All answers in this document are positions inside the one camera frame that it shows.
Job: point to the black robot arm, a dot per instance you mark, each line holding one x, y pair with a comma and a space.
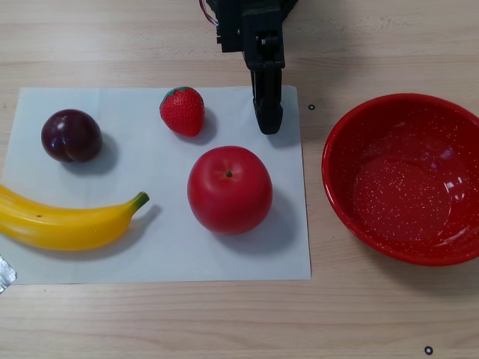
232, 4

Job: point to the dark purple plastic plum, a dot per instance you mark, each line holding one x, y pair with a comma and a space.
71, 136

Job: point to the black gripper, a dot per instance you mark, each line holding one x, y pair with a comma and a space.
265, 56

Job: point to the yellow plastic banana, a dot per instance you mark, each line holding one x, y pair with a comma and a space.
75, 228

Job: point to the red plastic strawberry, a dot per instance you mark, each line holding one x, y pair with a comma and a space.
183, 112

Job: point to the red speckled enamel bowl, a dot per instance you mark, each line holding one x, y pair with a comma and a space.
404, 194

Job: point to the red plastic apple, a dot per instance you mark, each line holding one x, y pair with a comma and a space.
230, 194

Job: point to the white paper sheet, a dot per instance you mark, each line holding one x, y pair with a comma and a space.
149, 261

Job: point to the silver tape piece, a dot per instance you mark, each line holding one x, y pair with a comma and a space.
5, 275

